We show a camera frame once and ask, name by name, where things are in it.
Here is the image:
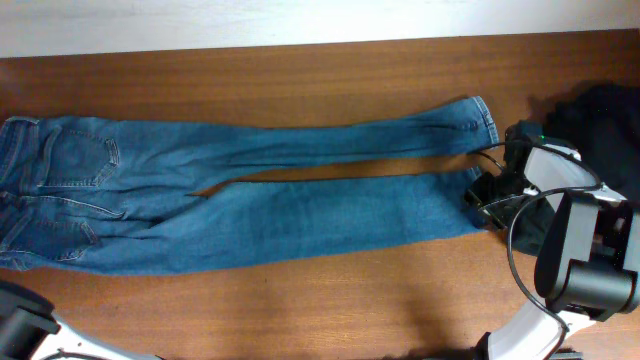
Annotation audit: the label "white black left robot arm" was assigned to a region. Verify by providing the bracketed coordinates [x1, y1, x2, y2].
[1, 281, 160, 360]

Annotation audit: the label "grey metal bracket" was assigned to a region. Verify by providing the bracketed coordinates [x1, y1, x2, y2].
[553, 352, 584, 360]

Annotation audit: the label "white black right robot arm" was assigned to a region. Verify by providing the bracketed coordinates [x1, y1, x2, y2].
[464, 121, 639, 360]

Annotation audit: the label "black cloth garment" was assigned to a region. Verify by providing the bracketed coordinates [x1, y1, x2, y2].
[509, 82, 640, 257]

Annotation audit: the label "blue denim jeans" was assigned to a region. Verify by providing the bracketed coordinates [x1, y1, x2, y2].
[1, 97, 499, 275]

